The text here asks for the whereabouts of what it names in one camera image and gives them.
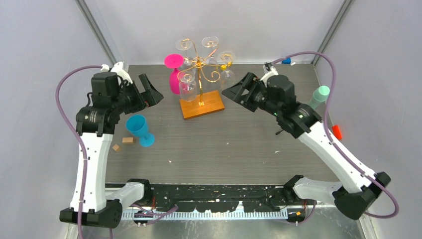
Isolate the gold wire glass rack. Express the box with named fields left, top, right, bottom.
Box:
left=185, top=39, right=221, bottom=95

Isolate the clear back right glass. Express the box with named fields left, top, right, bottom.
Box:
left=202, top=36, right=219, bottom=70

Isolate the pink plastic wine glass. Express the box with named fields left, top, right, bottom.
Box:
left=164, top=53, right=184, bottom=95

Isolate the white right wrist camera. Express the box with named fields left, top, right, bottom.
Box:
left=261, top=62, right=279, bottom=81

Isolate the blue small block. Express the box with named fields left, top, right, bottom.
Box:
left=282, top=58, right=292, bottom=64

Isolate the clear ribbed wine glass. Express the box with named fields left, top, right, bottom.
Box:
left=178, top=72, right=197, bottom=102

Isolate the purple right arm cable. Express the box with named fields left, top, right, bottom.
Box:
left=270, top=51, right=400, bottom=219

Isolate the blue plastic wine glass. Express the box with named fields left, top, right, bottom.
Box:
left=125, top=115, right=155, bottom=147

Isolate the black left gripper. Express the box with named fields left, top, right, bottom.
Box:
left=112, top=73, right=163, bottom=114

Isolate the orange wooden rack base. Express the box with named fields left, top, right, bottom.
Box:
left=179, top=91, right=225, bottom=120

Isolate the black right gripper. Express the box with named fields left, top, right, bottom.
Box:
left=221, top=72, right=281, bottom=117

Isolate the small wooden block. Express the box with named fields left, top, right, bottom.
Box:
left=122, top=137, right=135, bottom=144

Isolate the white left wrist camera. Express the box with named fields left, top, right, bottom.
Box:
left=100, top=61, right=133, bottom=84

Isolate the clear back left glass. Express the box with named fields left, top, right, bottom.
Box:
left=175, top=38, right=193, bottom=77

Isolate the red small block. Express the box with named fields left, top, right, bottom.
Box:
left=332, top=125, right=343, bottom=140

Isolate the small wooden cube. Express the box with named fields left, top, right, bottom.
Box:
left=112, top=144, right=121, bottom=152

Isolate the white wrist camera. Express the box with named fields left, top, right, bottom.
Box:
left=100, top=61, right=133, bottom=84
left=261, top=62, right=279, bottom=81

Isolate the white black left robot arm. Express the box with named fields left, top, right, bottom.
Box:
left=59, top=71, right=164, bottom=229

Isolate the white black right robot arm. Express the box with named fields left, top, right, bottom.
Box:
left=222, top=73, right=391, bottom=220

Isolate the mint green microphone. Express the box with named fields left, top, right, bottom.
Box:
left=308, top=85, right=330, bottom=110

